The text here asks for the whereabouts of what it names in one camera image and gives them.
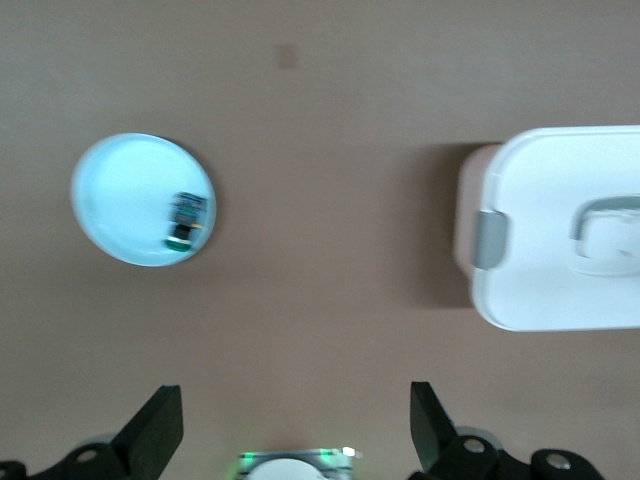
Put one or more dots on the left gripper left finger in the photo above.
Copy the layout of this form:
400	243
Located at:
150	435

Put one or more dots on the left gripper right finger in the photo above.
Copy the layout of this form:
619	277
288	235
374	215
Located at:
432	430

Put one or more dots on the white lunch box grey clips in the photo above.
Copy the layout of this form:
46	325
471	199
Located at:
540	280

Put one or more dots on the light blue round plate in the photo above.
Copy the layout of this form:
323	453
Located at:
125	200

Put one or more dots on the small brown tape patch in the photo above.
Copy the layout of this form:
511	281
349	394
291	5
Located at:
288	55

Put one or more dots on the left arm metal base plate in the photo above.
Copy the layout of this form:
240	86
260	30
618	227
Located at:
342	462

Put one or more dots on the green push button switch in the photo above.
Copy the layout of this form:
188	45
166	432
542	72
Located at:
186	220

